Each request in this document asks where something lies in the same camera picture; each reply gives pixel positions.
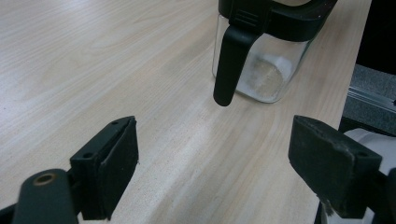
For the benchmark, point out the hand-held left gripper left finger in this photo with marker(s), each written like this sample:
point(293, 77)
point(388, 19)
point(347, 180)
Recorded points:
point(106, 171)

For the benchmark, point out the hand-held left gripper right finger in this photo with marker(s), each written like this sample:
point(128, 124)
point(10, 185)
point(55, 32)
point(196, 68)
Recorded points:
point(323, 165)

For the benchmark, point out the glass jar with black lid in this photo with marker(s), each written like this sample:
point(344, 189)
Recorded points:
point(264, 62)

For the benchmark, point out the grey metal rail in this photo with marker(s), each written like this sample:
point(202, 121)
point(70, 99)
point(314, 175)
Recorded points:
point(370, 93)

